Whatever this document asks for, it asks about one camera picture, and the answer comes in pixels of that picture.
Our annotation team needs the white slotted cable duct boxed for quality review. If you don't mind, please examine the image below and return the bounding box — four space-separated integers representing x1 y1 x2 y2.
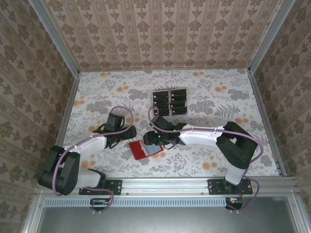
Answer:
45 197 226 208

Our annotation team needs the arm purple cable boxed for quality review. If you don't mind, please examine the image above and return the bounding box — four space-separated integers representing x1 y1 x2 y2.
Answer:
50 106 135 215
148 105 265 215

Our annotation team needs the aluminium mounting rail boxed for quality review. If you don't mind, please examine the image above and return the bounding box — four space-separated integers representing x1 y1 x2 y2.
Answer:
36 177 299 196

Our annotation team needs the aluminium frame post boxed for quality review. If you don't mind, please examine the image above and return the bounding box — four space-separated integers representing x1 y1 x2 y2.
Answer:
247 0 296 75
27 0 81 76

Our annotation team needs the aluminium table side rail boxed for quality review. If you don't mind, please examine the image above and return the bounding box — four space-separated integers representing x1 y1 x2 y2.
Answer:
54 71 81 149
247 70 287 177

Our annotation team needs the aluminium lower frame bar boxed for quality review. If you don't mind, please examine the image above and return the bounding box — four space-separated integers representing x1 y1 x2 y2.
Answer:
286 193 311 233
21 193 47 233

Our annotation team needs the clear acrylic card rack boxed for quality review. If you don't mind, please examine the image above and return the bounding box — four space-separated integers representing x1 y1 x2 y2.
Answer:
152 87 189 118

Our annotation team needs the red card holder wallet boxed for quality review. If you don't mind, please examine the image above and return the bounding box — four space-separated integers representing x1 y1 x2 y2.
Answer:
128 139 164 161

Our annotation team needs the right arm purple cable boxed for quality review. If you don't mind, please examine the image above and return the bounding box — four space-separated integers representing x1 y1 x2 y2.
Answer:
148 105 265 215

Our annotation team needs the grey metal sheet panel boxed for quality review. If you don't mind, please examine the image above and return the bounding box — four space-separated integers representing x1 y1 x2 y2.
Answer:
36 206 300 233

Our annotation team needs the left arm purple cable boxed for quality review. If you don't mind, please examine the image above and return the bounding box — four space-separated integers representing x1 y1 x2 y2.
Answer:
50 106 135 215

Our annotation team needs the floral patterned table cover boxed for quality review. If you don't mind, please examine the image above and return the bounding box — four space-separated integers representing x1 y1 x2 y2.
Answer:
47 68 285 179

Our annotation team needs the black cable connector box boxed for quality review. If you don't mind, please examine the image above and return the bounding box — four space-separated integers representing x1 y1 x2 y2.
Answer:
225 197 243 211
90 198 113 211

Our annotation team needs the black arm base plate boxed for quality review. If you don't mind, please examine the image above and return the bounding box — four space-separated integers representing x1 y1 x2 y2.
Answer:
79 179 122 196
208 179 253 196

